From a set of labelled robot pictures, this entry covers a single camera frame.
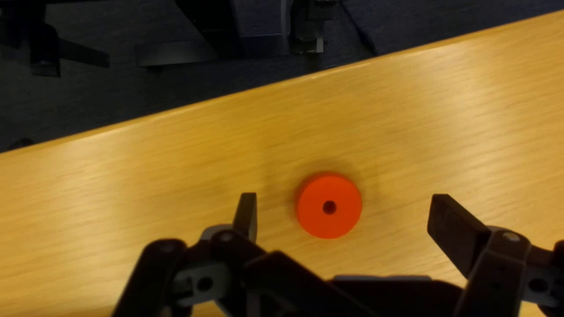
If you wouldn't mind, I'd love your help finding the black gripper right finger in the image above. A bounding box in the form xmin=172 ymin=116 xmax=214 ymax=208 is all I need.
xmin=426 ymin=192 xmax=564 ymax=317

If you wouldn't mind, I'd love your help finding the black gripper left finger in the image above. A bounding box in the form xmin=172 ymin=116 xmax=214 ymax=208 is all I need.
xmin=110 ymin=192 xmax=354 ymax=317

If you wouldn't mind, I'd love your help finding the orange wooden ring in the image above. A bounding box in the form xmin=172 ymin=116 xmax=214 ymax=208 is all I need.
xmin=294 ymin=171 xmax=364 ymax=241

